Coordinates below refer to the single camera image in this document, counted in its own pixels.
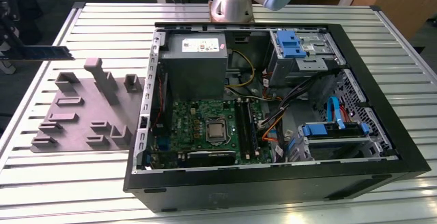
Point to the hard disk in blue carrier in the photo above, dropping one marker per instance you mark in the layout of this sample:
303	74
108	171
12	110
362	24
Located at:
315	129

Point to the grey power supply unit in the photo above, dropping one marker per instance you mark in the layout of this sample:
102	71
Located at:
194	75

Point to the grey parts rack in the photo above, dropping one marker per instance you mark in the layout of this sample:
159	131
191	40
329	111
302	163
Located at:
86	101

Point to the dark office chair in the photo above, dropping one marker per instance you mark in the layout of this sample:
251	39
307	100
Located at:
32	9

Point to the metal drive cage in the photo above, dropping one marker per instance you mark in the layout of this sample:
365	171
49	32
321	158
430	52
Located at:
307	65

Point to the black graphics card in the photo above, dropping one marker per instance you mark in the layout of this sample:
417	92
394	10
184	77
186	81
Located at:
211	157

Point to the silver CPU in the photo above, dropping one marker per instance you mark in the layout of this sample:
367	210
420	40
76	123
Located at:
215	130

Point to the metal disk bay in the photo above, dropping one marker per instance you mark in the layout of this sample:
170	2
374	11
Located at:
341	140

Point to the green motherboard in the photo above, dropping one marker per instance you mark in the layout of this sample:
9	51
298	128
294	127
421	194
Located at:
186	111

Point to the black PC case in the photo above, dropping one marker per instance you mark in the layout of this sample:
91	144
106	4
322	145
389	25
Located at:
238	183

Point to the green RAM stick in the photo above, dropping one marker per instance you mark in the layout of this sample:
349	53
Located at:
47	52

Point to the blue drive carrier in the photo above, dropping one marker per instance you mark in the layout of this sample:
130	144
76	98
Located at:
290	45

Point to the grey chair base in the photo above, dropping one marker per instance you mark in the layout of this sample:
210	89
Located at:
7	68

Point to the black RAM slot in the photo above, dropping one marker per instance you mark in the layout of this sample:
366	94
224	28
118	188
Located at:
241	126

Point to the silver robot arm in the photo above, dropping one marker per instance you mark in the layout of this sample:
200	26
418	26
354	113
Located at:
228	6

